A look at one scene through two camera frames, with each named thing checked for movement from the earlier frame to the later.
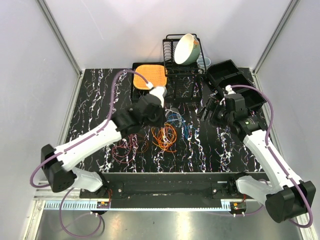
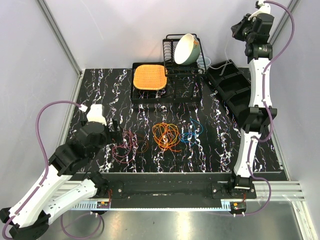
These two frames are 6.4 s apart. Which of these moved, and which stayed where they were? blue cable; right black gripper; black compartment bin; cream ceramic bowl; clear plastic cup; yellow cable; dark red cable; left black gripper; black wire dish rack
Moved: right black gripper; left black gripper; blue cable
Stayed: black wire dish rack; cream ceramic bowl; clear plastic cup; black compartment bin; yellow cable; dark red cable
